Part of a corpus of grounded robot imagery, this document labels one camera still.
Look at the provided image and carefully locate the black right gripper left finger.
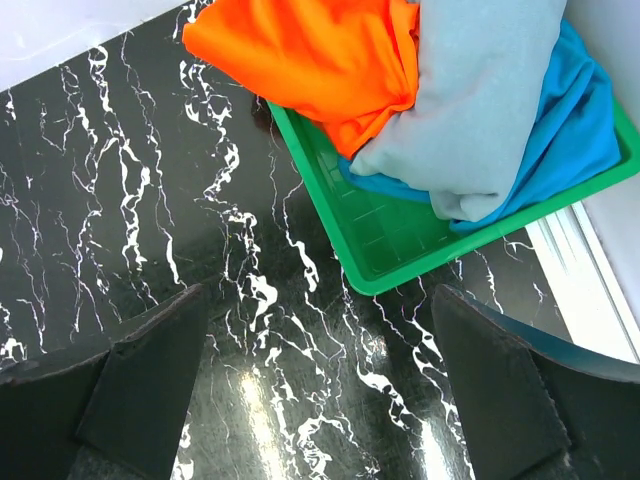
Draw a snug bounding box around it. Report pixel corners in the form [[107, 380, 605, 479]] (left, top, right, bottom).
[[1, 284, 207, 479]]

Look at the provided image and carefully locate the green plastic tray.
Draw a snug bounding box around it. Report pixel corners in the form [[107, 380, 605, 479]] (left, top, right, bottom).
[[269, 104, 639, 296]]

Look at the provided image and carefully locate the orange t shirt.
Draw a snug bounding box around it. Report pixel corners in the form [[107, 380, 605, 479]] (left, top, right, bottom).
[[182, 0, 420, 158]]

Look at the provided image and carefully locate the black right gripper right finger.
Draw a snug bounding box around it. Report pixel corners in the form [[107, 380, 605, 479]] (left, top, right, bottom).
[[431, 285, 639, 479]]

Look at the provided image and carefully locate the blue t shirt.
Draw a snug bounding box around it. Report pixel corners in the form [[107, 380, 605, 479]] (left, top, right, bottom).
[[338, 21, 621, 234]]

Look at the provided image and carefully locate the grey t shirt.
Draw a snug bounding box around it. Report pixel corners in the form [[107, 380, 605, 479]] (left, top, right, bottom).
[[350, 0, 566, 222]]

